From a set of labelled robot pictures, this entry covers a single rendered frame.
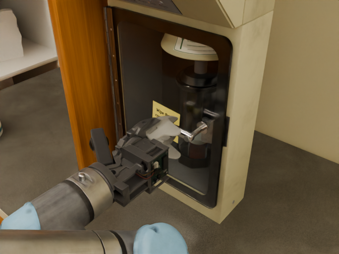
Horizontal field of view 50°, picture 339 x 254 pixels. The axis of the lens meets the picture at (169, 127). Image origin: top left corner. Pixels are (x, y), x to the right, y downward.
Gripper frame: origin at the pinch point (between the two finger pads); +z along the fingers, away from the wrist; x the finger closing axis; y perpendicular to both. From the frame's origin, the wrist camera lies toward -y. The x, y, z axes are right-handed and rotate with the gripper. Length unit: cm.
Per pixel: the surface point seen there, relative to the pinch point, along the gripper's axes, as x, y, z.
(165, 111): -0.1, -4.4, 4.1
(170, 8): 22.7, -0.9, 1.4
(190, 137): 0.6, 5.9, -0.9
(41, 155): -26, -44, -6
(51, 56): -28, -107, 42
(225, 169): -8.9, 10.4, 5.6
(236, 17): 23.1, 10.6, 3.2
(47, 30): -18, -116, 47
